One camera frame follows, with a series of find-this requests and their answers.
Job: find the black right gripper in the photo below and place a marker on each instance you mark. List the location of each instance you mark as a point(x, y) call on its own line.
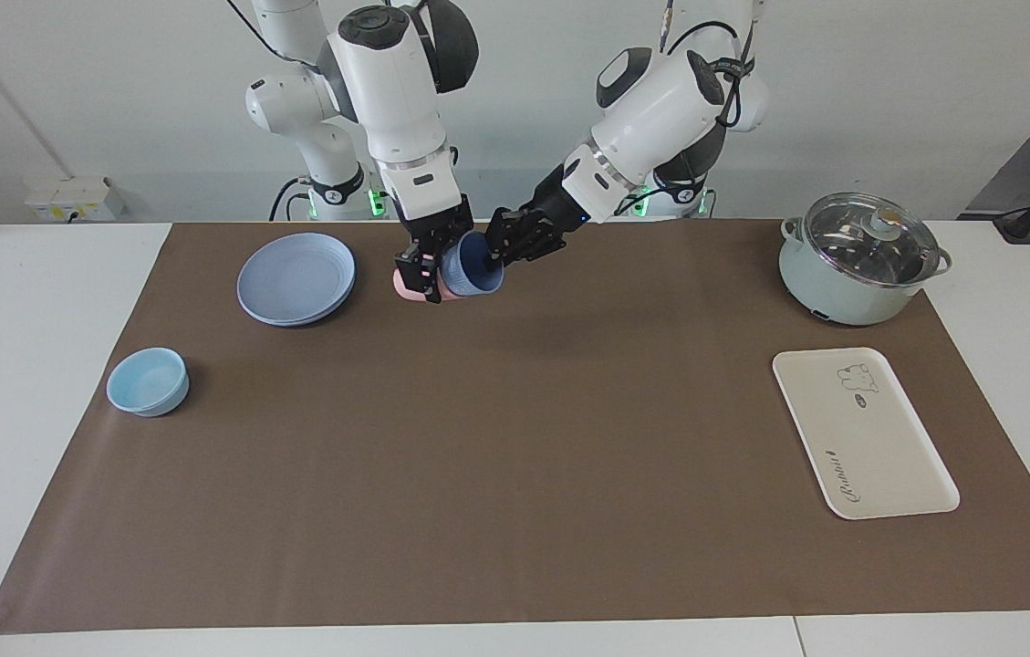
point(437, 224)

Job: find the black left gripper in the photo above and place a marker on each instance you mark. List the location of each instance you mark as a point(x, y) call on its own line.
point(556, 210)

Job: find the pink plastic cup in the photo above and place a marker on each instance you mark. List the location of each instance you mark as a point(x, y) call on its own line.
point(414, 297)

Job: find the blue plastic cup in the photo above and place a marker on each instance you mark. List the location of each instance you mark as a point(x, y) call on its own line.
point(469, 274)

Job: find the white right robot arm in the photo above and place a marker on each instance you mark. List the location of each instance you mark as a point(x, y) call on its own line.
point(391, 82)

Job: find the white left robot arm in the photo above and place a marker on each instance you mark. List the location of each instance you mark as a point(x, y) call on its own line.
point(660, 109)

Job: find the cream rabbit print tray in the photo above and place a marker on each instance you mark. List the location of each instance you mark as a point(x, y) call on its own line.
point(861, 429)

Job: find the pale blue plate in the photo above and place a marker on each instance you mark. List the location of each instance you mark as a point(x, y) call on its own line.
point(296, 278)

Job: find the brown table mat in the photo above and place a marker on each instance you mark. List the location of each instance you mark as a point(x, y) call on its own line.
point(514, 456)

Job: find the light blue bowl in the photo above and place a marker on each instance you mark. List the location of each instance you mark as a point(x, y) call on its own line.
point(148, 383)

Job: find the pale green electric pot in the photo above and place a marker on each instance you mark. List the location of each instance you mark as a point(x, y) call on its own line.
point(834, 297)

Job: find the glass pot lid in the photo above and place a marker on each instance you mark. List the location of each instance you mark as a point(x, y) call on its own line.
point(861, 242)

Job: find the white power strip box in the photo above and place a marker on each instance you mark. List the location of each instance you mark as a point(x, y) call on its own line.
point(72, 196)

